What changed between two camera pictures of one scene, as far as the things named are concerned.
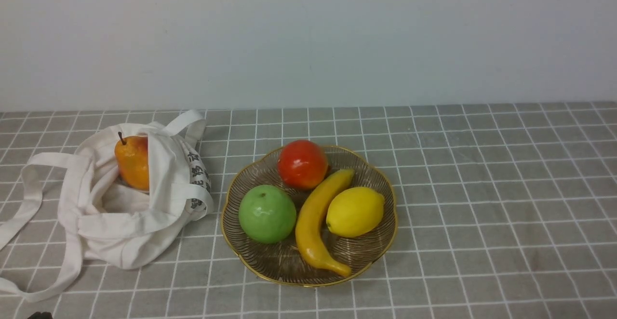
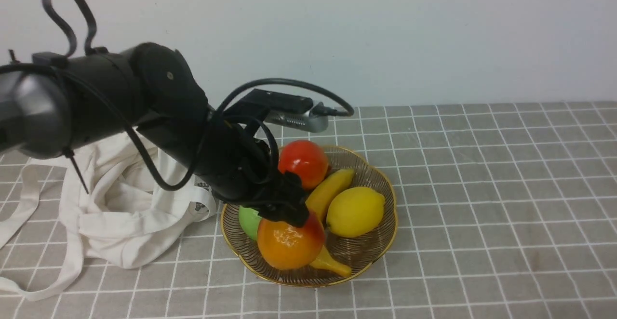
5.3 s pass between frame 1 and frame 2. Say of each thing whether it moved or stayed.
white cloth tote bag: stayed
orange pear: moved
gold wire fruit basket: stayed
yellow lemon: stayed
